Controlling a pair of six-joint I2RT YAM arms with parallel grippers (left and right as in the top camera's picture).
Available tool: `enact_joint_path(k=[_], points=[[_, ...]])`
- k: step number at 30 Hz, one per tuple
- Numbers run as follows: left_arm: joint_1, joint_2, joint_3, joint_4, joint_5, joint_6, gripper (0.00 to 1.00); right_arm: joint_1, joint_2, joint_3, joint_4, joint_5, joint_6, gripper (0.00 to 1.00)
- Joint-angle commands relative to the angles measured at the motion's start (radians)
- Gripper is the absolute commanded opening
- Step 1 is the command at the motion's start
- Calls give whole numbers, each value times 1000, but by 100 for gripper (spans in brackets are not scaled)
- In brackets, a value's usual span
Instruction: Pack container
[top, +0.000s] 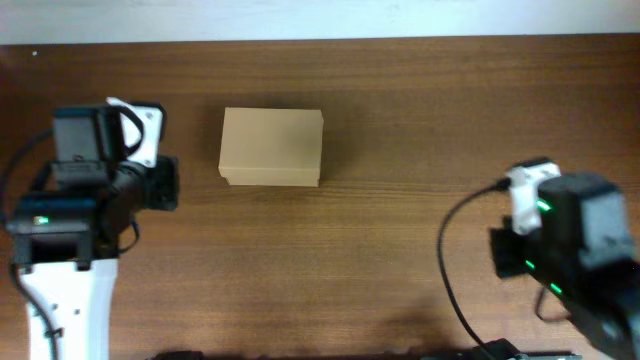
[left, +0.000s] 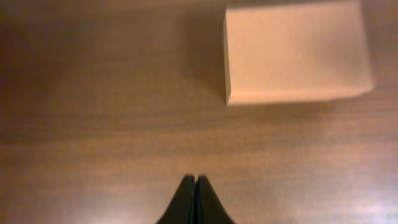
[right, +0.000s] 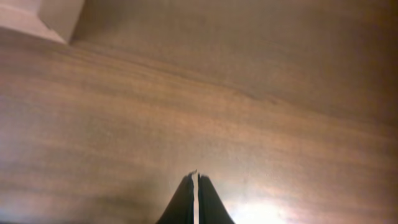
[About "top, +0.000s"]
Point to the cardboard box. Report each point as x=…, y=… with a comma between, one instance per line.
x=271, y=147

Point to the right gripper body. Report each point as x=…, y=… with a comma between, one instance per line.
x=501, y=253

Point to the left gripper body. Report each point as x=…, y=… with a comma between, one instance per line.
x=165, y=182

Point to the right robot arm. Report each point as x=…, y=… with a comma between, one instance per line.
x=608, y=317

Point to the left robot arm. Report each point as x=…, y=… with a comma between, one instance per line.
x=68, y=297

